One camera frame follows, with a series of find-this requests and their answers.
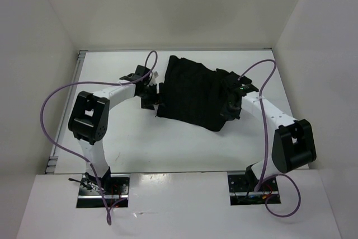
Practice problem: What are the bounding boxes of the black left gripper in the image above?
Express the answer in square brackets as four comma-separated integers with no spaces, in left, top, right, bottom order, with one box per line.
[137,82,167,110]

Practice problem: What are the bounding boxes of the white front cover board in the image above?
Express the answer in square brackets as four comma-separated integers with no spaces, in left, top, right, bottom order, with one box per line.
[17,170,341,238]

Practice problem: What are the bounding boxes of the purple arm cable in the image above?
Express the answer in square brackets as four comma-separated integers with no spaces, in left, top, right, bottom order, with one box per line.
[237,59,301,218]
[40,50,158,226]

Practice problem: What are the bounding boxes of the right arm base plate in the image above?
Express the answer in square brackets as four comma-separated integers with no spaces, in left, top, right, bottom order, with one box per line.
[227,172,281,206]

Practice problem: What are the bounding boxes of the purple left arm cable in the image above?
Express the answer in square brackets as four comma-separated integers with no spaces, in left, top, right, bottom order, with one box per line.
[40,50,158,226]

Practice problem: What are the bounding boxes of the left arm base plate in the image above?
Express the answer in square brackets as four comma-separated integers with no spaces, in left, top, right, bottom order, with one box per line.
[69,174,130,208]

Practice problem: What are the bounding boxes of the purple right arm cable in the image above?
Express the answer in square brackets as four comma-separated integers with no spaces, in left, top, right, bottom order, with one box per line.
[237,59,301,218]

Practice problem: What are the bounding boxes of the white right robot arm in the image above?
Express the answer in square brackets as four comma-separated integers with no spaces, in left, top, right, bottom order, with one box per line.
[221,72,317,190]

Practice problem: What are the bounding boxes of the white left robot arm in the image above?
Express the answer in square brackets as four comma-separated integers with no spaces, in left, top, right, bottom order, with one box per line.
[68,65,159,194]

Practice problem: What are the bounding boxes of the black pleated skirt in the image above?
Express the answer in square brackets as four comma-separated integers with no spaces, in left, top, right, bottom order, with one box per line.
[157,55,240,132]

